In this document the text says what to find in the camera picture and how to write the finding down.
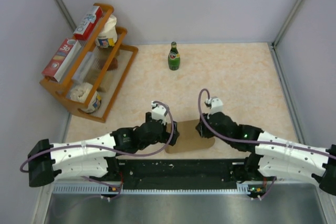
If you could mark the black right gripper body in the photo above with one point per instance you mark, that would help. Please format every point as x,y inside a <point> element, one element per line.
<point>203,117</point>

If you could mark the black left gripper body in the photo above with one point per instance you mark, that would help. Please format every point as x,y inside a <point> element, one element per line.
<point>165,137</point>

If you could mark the brown cardboard box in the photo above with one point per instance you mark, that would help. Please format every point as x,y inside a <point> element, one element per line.
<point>189,139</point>

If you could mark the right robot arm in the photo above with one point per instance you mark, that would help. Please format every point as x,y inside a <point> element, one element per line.
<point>271,156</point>

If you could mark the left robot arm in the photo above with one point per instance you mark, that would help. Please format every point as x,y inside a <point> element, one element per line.
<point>92,153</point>

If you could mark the red white box lower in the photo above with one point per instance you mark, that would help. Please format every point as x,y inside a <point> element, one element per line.
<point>62,59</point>

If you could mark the red white box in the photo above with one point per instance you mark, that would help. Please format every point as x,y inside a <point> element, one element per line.
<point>62,59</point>
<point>88,23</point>

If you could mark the red white box upper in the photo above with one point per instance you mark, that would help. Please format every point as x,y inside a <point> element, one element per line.
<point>88,23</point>

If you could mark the green glass bottle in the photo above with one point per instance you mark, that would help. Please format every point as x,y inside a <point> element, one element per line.
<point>174,57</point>

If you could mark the orange wooden rack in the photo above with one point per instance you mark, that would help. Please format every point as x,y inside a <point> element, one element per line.
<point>104,68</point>

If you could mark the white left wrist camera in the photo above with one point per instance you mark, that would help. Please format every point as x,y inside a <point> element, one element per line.
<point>159,111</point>

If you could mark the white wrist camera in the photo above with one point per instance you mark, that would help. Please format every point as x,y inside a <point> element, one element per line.
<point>159,111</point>
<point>214,104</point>

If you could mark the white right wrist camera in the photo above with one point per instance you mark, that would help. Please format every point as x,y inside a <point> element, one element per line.
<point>214,104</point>

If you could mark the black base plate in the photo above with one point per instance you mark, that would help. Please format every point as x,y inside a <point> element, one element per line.
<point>176,174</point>

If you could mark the grey cable duct rail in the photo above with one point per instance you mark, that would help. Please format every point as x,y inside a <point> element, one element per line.
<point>183,174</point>

